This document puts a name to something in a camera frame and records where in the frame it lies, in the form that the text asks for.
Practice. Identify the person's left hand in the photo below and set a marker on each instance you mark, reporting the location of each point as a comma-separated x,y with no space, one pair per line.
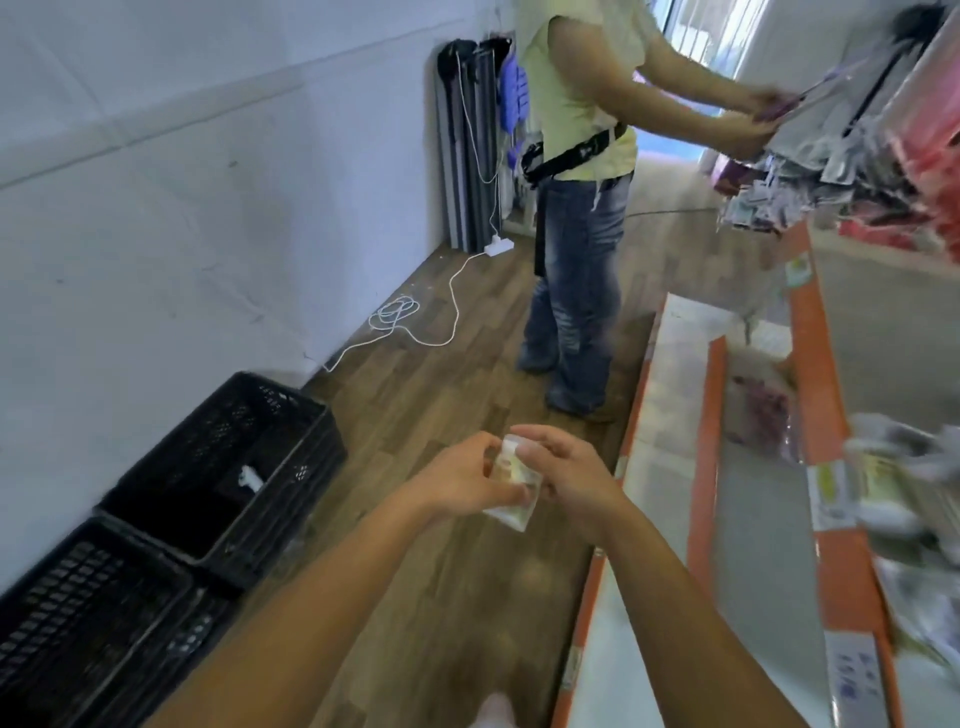
457,484

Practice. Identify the person's right hand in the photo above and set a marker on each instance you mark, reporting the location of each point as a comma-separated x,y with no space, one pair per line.
581,487

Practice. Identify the cotton swab container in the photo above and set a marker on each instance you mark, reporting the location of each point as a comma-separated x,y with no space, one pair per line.
514,476

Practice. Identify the pile of cotton swab packs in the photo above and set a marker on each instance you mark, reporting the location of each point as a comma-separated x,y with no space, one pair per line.
892,472

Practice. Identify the person's left forearm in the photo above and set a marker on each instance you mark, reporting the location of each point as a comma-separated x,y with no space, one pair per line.
315,607

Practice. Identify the person's right forearm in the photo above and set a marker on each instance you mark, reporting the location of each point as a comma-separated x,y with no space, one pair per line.
675,622

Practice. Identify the white shelf board orange rim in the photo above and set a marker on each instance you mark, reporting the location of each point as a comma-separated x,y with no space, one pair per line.
660,450
757,570

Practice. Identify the person's white garment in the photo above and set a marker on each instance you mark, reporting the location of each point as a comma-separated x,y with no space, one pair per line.
496,712

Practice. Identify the small white object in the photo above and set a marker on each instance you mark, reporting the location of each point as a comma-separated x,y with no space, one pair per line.
250,478

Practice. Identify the black plastic crate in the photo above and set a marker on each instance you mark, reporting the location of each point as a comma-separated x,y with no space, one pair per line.
225,465
97,622

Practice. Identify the white power strip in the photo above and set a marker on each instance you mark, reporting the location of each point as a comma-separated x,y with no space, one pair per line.
499,246

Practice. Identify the folded grey metal racks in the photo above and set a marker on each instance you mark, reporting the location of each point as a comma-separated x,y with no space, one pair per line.
469,150

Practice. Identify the pile of toothbrush packs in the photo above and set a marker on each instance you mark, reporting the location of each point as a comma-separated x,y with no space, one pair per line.
787,195

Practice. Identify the blue plastic hangers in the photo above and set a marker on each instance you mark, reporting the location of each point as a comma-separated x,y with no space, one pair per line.
516,105

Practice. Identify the purple packet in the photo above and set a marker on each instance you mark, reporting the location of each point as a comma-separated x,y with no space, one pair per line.
810,94

